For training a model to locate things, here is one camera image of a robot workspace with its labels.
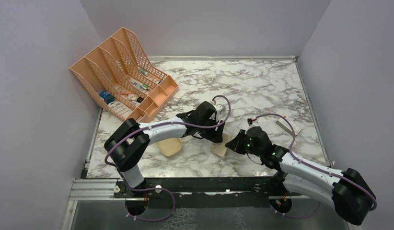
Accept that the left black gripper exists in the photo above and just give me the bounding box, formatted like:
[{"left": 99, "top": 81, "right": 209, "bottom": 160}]
[{"left": 198, "top": 116, "right": 225, "bottom": 144}]

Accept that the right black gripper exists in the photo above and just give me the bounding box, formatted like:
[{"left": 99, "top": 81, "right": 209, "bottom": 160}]
[{"left": 226, "top": 128, "right": 263, "bottom": 157}]

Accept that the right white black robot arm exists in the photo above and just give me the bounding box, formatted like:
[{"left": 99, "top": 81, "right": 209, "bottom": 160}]
[{"left": 225, "top": 126, "right": 377, "bottom": 225}]

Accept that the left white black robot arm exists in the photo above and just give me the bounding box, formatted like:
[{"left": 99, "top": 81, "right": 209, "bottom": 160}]
[{"left": 104, "top": 101, "right": 225, "bottom": 197}]

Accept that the white card box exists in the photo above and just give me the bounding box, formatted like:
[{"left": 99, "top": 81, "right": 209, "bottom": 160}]
[{"left": 276, "top": 115, "right": 303, "bottom": 136}]

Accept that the beige oval tray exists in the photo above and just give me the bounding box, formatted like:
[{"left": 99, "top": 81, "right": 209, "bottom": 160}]
[{"left": 156, "top": 138, "right": 182, "bottom": 158}]

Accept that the green marker pen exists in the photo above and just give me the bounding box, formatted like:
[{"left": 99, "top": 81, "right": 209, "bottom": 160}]
[{"left": 139, "top": 68, "right": 150, "bottom": 76}]

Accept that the orange plastic desk organizer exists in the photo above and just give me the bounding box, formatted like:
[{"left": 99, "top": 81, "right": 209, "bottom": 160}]
[{"left": 70, "top": 27, "right": 179, "bottom": 122}]

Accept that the blue tape roll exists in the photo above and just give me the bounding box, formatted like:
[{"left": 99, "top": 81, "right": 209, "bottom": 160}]
[{"left": 98, "top": 91, "right": 115, "bottom": 104}]

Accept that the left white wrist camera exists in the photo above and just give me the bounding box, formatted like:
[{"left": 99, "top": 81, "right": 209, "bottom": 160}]
[{"left": 210, "top": 102, "right": 226, "bottom": 121}]

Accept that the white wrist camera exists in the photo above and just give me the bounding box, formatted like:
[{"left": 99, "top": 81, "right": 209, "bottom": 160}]
[
  {"left": 247, "top": 118, "right": 257, "bottom": 129},
  {"left": 210, "top": 102, "right": 226, "bottom": 121}
]

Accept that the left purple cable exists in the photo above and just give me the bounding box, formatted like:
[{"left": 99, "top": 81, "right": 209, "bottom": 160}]
[{"left": 104, "top": 94, "right": 232, "bottom": 222}]

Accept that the purple cable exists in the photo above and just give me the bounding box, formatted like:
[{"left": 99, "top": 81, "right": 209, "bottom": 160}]
[
  {"left": 104, "top": 94, "right": 232, "bottom": 222},
  {"left": 247, "top": 113, "right": 378, "bottom": 219}
]

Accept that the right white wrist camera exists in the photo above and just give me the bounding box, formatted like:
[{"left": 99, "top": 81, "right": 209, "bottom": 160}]
[{"left": 247, "top": 118, "right": 257, "bottom": 129}]

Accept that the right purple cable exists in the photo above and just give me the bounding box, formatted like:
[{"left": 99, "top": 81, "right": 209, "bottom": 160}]
[{"left": 247, "top": 113, "right": 378, "bottom": 219}]

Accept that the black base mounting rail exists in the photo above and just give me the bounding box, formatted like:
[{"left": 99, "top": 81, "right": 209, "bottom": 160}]
[{"left": 113, "top": 176, "right": 291, "bottom": 208}]

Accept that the aluminium frame profile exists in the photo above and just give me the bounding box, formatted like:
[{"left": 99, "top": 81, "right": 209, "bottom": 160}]
[{"left": 69, "top": 179, "right": 118, "bottom": 201}]

